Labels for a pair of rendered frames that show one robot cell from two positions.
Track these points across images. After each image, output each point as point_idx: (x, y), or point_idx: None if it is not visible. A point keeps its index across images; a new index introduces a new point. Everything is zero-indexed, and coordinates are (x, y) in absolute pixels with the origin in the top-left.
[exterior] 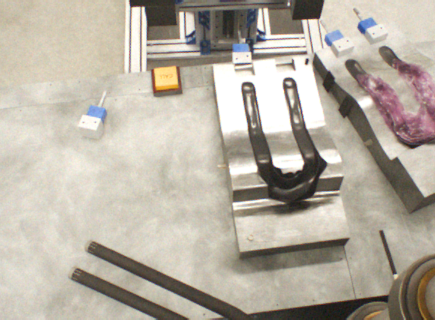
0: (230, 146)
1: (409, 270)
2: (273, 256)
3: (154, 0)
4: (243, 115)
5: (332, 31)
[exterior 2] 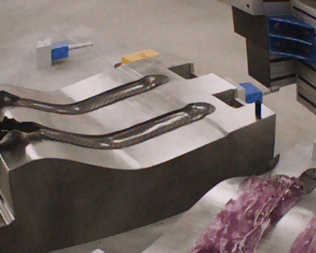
0: (31, 90)
1: None
2: None
3: (251, 32)
4: (97, 93)
5: None
